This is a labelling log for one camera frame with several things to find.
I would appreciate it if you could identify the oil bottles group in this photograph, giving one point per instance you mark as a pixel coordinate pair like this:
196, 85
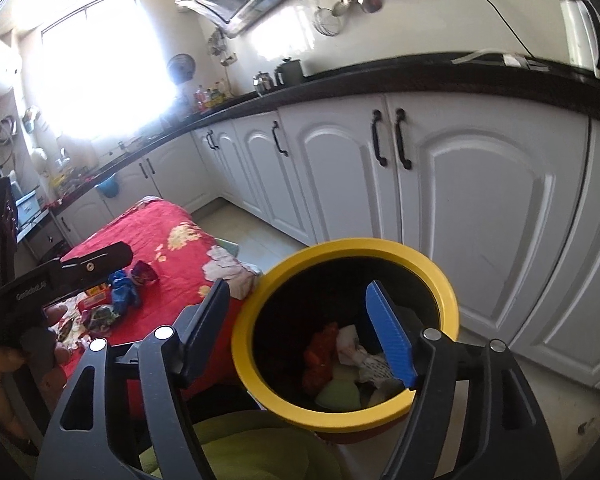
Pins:
214, 96

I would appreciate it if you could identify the red floral tablecloth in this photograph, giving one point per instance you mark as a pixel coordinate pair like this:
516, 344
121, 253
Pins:
187, 261

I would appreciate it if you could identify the blue wall fan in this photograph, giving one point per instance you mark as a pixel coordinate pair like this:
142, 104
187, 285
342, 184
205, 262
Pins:
181, 68

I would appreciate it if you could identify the black kitchen countertop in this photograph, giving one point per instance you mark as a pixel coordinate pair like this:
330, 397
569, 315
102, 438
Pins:
539, 80

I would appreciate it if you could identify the person's left hand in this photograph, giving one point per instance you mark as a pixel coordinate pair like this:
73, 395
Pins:
52, 385

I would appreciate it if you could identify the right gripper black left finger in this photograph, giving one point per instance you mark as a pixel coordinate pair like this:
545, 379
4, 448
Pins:
122, 397

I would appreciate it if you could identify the yellow gold snack wrapper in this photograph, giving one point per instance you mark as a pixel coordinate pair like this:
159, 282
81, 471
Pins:
97, 290

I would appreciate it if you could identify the purple snack wrapper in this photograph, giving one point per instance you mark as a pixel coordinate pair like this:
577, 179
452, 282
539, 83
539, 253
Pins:
142, 274

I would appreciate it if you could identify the blue hanging bag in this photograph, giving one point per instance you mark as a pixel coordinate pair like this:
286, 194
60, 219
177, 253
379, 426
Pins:
109, 188

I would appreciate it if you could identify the steel teapot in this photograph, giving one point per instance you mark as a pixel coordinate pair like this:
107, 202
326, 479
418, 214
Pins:
263, 83

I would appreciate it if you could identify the red trash in bin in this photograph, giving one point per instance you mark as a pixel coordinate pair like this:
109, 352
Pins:
320, 357

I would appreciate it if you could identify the blue knotted plastic bag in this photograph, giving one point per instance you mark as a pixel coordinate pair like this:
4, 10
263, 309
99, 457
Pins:
124, 294

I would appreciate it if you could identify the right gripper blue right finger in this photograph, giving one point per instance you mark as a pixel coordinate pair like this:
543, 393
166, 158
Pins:
505, 435

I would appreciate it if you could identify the red snack tube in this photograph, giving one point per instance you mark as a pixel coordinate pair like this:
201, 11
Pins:
91, 302

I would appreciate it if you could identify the hanging wire strainer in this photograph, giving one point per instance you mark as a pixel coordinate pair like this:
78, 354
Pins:
324, 22

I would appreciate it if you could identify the green trousers leg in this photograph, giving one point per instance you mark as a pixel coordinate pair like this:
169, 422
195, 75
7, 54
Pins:
260, 445

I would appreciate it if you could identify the white electric kettle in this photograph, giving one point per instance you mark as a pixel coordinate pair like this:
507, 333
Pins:
583, 34

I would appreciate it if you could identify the dark green snack packet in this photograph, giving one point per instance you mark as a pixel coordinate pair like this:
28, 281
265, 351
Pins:
98, 321

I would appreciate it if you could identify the white lower cabinets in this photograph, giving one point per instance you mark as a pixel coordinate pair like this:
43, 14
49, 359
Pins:
503, 194

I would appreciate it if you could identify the yellow rimmed trash bin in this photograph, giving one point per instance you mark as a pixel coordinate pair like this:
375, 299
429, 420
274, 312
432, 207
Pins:
324, 284

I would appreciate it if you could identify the dark green pot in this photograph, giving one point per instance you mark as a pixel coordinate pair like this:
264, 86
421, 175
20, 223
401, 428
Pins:
289, 73

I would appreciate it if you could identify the white crumpled paper trash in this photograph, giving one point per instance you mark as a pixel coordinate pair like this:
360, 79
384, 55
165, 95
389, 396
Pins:
370, 372

